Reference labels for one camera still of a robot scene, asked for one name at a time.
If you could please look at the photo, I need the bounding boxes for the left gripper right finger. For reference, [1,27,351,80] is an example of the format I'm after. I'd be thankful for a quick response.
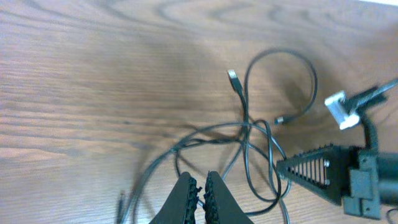
[203,171,253,224]

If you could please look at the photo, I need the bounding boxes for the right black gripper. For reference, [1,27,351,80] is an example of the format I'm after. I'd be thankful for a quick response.
[276,144,386,220]

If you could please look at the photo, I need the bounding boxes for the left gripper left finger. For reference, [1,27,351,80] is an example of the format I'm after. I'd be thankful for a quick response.
[150,172,201,224]

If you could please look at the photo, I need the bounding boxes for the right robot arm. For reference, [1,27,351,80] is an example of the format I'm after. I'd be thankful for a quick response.
[276,144,397,220]

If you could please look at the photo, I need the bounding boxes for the right camera black cable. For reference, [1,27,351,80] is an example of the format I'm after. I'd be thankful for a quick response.
[345,77,398,113]

